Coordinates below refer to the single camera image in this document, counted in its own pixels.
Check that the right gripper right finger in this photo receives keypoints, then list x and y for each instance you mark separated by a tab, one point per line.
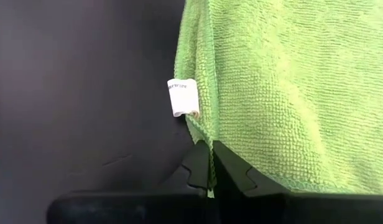
232	177

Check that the green microfibre towel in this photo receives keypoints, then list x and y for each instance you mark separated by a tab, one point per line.
288	93

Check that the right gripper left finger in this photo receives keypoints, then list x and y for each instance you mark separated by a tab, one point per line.
199	168

